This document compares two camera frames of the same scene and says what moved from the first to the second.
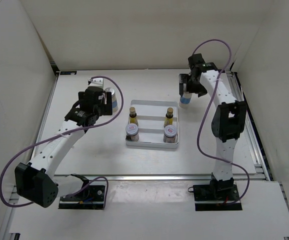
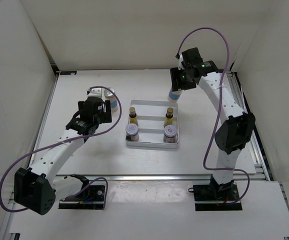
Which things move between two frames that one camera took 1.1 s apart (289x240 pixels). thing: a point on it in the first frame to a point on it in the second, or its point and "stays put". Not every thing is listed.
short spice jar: x=132 y=132 stays put
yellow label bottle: x=133 y=118 stays put
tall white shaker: x=185 y=100 to x=174 y=95
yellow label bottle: x=168 y=118 stays put
